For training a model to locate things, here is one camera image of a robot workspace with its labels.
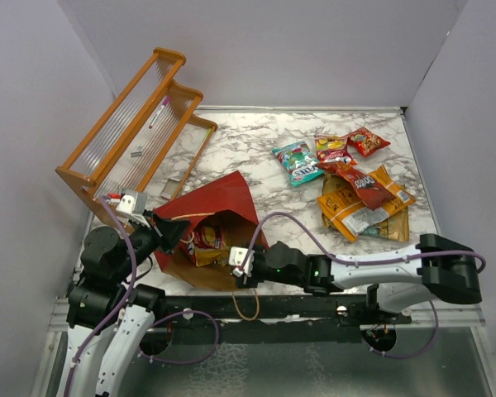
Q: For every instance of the pink marker pen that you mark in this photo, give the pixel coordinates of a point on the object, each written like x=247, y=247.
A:
x=158, y=111

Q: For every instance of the red paper bag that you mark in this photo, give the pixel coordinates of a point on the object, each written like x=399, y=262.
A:
x=221, y=215

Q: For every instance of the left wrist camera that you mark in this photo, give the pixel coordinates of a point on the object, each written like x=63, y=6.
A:
x=130, y=204

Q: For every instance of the orange Nutter snack bag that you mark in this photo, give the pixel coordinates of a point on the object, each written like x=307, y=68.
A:
x=351, y=211

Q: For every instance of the wooden tiered rack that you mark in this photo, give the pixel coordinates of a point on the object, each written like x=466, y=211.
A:
x=102, y=161

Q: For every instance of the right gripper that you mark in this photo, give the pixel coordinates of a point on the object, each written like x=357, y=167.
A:
x=252, y=280

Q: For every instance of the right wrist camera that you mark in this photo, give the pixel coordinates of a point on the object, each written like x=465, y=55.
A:
x=241, y=261

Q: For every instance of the orange Fox's fruits candy bag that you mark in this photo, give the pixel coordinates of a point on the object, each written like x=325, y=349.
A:
x=330, y=148

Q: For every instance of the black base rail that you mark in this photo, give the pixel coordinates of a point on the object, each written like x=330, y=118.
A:
x=269, y=319

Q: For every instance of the yellow red chips bag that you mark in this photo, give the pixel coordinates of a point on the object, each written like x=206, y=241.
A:
x=207, y=244

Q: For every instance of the teal Fox's candy bag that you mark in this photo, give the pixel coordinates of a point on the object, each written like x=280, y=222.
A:
x=299, y=162

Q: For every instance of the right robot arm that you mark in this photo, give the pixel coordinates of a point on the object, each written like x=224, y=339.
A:
x=435, y=268

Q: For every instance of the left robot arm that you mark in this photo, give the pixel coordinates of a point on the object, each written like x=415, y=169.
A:
x=107, y=317

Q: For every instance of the gold crispy chips bag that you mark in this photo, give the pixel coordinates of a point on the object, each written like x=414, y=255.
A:
x=392, y=225

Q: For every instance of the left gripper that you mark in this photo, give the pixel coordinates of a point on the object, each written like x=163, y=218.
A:
x=167, y=231

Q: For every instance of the grey flat card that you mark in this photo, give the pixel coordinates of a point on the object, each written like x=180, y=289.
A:
x=170, y=189

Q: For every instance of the red Doritos chips bag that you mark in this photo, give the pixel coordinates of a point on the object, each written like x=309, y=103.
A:
x=369, y=190

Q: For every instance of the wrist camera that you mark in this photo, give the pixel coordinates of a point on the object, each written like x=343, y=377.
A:
x=130, y=204
x=241, y=261

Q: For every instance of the red snack packet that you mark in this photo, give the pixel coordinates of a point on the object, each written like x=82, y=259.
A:
x=366, y=142

